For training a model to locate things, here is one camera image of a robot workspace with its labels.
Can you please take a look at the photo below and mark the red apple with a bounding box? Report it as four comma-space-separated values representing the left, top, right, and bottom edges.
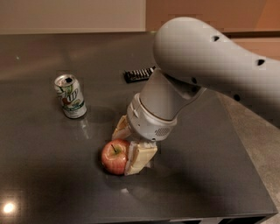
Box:
101, 139, 130, 175

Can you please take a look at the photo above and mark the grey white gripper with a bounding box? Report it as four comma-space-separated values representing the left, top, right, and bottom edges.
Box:
112, 94, 177, 176

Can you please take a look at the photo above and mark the black snack bar wrapper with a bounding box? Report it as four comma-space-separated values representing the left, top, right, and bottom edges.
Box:
123, 66, 155, 83

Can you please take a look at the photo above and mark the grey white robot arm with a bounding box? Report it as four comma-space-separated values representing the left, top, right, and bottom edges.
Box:
112, 17, 280, 175

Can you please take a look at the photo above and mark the white green 7up can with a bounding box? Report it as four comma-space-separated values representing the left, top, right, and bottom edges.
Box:
54, 73, 87, 119

